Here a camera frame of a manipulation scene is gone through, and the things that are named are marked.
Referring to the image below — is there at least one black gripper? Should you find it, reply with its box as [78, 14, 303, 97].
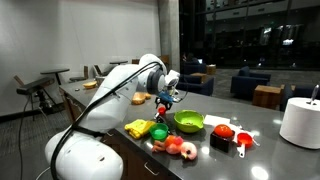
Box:
[155, 99, 175, 112]

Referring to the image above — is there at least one small orange measuring cup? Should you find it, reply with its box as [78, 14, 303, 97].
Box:
[157, 105, 167, 117]

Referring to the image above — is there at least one small green bowl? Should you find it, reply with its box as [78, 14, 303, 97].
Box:
[149, 122, 170, 141]

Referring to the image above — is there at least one lime green bowl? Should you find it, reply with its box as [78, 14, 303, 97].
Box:
[173, 109, 205, 134]

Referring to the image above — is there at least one pink flamingo plush toy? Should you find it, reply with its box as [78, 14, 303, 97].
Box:
[151, 134, 198, 161]

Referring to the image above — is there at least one wooden box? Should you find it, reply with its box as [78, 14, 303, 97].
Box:
[205, 63, 217, 76]

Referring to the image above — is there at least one dark wood counter cabinet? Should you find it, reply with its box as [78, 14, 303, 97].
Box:
[59, 88, 174, 180]

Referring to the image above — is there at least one round black table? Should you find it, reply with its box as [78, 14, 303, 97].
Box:
[40, 68, 71, 86]
[109, 60, 129, 66]

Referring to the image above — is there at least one black box with orange dome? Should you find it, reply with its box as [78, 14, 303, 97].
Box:
[209, 123, 236, 153]

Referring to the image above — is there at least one metal pan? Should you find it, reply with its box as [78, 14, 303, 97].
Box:
[95, 75, 106, 86]

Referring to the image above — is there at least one wooden chair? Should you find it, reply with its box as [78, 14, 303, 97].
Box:
[69, 65, 90, 83]
[93, 64, 113, 78]

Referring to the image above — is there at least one yellow round dish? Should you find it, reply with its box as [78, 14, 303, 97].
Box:
[82, 80, 98, 90]

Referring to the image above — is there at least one blue armchair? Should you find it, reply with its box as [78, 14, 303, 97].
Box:
[230, 65, 272, 100]

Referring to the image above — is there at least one wooden side table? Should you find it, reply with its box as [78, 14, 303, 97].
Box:
[252, 83, 296, 109]

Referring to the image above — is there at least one dark armchair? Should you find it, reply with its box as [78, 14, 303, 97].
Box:
[279, 83, 320, 112]

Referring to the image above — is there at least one white paper towel roll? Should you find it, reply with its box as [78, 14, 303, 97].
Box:
[279, 95, 320, 149]

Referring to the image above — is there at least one metal towel holder rod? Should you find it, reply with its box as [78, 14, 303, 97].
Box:
[309, 83, 320, 105]

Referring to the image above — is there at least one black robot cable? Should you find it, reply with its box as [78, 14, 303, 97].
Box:
[49, 60, 164, 180]

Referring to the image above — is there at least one red white-handled measuring cup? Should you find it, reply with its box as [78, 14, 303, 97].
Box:
[235, 131, 254, 158]

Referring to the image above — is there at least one black camera on tripod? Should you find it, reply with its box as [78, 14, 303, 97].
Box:
[16, 77, 56, 113]

